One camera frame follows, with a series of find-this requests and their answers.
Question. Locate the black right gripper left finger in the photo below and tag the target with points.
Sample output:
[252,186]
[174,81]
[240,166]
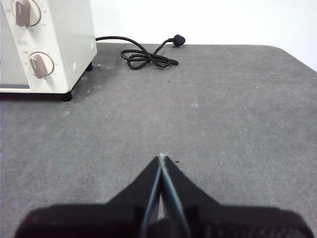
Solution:
[99,220]

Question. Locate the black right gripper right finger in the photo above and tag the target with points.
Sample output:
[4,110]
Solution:
[235,223]

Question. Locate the beige oven knob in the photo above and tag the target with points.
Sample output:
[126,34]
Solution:
[40,65]
[24,12]

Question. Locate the cream Toshiba toaster oven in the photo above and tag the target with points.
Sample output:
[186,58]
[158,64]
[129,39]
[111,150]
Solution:
[69,37]

